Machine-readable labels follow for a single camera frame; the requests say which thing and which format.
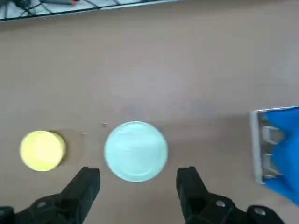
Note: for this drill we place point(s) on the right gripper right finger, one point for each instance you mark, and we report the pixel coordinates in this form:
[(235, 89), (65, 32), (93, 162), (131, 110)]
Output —
[(196, 203)]

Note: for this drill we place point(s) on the pale green round plate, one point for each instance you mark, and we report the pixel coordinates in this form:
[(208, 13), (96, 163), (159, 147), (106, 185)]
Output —
[(135, 151)]

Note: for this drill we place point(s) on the small yellow dish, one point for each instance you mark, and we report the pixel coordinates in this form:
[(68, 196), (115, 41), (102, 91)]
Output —
[(42, 150)]

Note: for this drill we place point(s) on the blue cloth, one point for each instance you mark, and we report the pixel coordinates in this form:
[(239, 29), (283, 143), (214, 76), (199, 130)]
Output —
[(289, 151)]

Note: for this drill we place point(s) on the silver metal rack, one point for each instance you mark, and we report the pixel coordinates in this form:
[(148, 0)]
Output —
[(255, 144)]

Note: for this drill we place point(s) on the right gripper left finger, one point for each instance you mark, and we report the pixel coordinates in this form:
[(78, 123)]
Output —
[(77, 198)]

